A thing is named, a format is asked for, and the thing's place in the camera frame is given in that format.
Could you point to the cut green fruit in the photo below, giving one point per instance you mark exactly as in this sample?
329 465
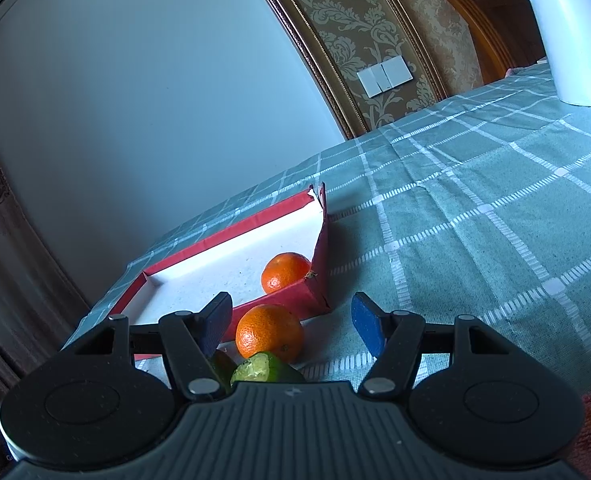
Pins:
260 367

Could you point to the orange mandarin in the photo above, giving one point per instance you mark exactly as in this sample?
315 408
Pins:
283 272
268 332

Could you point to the gold wall moulding frame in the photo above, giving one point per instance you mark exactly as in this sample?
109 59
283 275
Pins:
354 122

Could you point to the whole green fruit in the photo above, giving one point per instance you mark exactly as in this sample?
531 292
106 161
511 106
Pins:
223 367

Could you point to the red cardboard box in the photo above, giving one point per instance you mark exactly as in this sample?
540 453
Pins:
225 260

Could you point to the green checked tablecloth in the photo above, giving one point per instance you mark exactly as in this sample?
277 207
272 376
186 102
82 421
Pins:
450 210

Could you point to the white electric kettle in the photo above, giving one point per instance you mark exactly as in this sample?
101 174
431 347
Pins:
565 35

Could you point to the white wall switch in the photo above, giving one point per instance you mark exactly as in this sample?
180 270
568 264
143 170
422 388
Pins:
385 76

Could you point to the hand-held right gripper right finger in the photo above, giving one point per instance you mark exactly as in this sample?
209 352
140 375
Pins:
368 325

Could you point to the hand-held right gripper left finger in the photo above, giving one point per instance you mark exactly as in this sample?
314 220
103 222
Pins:
215 325

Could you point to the patterned curtain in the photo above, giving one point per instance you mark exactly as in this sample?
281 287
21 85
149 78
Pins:
5 260

